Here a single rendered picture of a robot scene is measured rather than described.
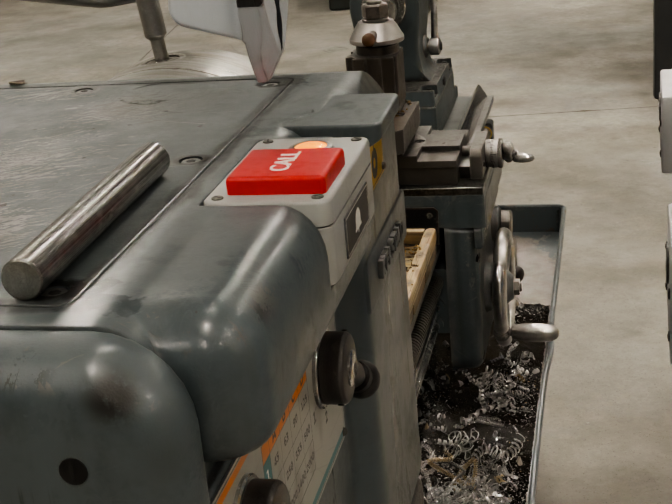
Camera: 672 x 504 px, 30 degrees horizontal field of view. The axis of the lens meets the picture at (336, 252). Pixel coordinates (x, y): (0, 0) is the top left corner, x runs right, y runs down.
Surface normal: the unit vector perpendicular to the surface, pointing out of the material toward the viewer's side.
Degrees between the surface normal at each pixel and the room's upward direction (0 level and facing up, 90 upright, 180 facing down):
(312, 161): 0
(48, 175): 0
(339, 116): 0
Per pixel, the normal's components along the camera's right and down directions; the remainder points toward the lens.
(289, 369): 0.97, 0.00
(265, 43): 0.66, 0.58
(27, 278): -0.18, 0.36
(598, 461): -0.08, -0.93
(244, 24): -0.15, 0.69
